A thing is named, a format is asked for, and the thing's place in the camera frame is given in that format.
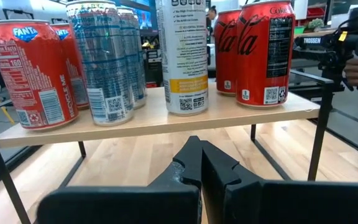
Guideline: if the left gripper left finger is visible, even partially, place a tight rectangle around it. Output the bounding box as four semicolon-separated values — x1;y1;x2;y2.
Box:
37;136;203;224

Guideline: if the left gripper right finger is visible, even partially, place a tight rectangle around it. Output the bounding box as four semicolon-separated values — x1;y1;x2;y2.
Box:
201;139;358;224

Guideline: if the red soda can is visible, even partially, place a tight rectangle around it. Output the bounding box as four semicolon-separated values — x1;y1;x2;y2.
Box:
235;0;296;109
50;23;90;110
0;19;80;131
213;8;242;96

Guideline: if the silver blue Red Bull can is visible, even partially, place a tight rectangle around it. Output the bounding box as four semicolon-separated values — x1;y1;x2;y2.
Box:
116;6;148;110
65;0;135;127

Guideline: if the white can black lid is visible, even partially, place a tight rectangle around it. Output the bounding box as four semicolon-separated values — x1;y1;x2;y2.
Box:
155;0;210;116

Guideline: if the light wooden tray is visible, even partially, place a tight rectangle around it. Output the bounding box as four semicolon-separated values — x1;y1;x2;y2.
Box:
0;70;335;224

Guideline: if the small potted plant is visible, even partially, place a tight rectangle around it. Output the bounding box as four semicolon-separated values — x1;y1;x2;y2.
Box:
308;17;325;30

